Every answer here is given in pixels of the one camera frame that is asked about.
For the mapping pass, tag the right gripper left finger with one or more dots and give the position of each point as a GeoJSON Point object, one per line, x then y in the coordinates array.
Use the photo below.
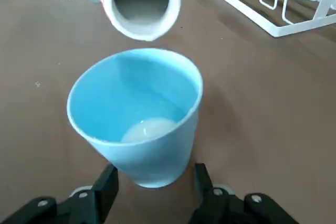
{"type": "Point", "coordinates": [86, 205]}

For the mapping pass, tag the blue ceramic cup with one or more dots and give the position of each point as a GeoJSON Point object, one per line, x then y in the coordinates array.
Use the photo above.
{"type": "Point", "coordinates": [147, 161]}

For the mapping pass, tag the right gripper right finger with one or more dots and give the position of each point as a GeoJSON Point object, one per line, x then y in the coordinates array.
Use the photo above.
{"type": "Point", "coordinates": [218, 208]}

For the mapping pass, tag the white juice bottle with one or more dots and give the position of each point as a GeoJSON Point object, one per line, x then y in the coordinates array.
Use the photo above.
{"type": "Point", "coordinates": [173, 6]}

